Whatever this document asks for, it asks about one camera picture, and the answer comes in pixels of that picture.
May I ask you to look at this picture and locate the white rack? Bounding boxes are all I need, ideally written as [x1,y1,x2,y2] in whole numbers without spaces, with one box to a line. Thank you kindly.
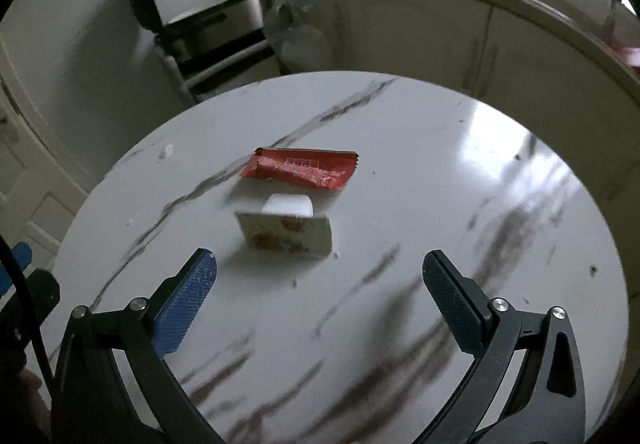
[152,32,281,105]

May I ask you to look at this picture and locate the white panelled door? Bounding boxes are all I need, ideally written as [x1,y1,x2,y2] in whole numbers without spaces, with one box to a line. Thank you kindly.
[0,39,93,265]

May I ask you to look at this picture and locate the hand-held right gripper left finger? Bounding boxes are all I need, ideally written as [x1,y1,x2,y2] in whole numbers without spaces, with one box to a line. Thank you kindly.
[50,248,226,444]

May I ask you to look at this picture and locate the white marble round table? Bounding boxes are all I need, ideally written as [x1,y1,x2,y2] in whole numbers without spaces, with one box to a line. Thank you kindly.
[27,69,631,444]

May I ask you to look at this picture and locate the silver kitchen appliance black lid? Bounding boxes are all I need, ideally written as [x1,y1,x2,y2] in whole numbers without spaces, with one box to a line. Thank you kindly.
[120,0,267,65]

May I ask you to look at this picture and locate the white printed small carton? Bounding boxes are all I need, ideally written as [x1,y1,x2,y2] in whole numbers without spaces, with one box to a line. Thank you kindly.
[235,193,334,259]

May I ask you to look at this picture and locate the red snack wrapper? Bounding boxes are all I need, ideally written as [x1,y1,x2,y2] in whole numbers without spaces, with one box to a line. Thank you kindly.
[239,147,361,191]

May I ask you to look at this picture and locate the red basin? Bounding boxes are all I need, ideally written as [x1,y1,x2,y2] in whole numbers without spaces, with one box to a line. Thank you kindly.
[612,44,640,70]

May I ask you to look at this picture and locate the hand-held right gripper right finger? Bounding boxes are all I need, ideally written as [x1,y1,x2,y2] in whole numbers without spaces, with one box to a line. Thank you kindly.
[415,249,586,444]

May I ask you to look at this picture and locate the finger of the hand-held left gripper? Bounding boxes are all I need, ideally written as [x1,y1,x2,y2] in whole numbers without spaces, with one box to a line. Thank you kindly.
[22,268,62,325]
[0,243,34,300]

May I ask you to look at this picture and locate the metal kitchen tap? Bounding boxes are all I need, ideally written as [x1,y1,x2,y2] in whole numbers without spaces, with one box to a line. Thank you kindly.
[595,0,626,42]

